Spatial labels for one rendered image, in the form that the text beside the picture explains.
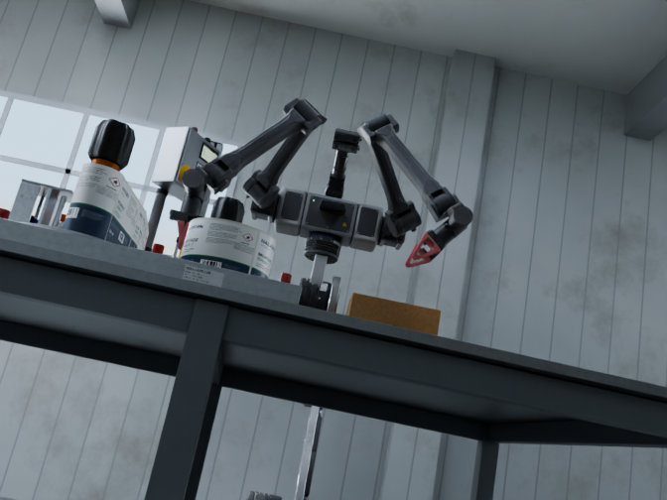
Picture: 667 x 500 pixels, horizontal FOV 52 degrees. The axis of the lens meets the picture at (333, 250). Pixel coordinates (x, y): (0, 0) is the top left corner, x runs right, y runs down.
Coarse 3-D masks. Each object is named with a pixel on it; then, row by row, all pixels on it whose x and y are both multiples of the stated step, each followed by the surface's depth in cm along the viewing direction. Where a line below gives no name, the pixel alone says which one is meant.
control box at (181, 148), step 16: (176, 128) 217; (176, 144) 214; (192, 144) 215; (208, 144) 222; (160, 160) 215; (176, 160) 212; (192, 160) 215; (160, 176) 212; (176, 176) 210; (176, 192) 219; (208, 192) 223
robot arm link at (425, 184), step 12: (372, 132) 222; (384, 132) 221; (396, 132) 226; (384, 144) 221; (396, 144) 217; (396, 156) 216; (408, 156) 214; (408, 168) 212; (420, 168) 211; (420, 180) 209; (432, 180) 208; (420, 192) 210; (432, 192) 206; (444, 192) 206; (444, 204) 203
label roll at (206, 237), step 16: (192, 224) 151; (208, 224) 148; (224, 224) 147; (240, 224) 147; (192, 240) 149; (208, 240) 146; (224, 240) 146; (240, 240) 147; (256, 240) 149; (272, 240) 153; (192, 256) 147; (208, 256) 145; (224, 256) 145; (240, 256) 146; (256, 256) 148; (272, 256) 154; (256, 272) 148
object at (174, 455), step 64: (0, 256) 118; (0, 320) 229; (128, 320) 121; (192, 320) 119; (256, 320) 122; (192, 384) 117; (256, 384) 236; (448, 384) 124; (512, 384) 126; (576, 384) 128; (192, 448) 114
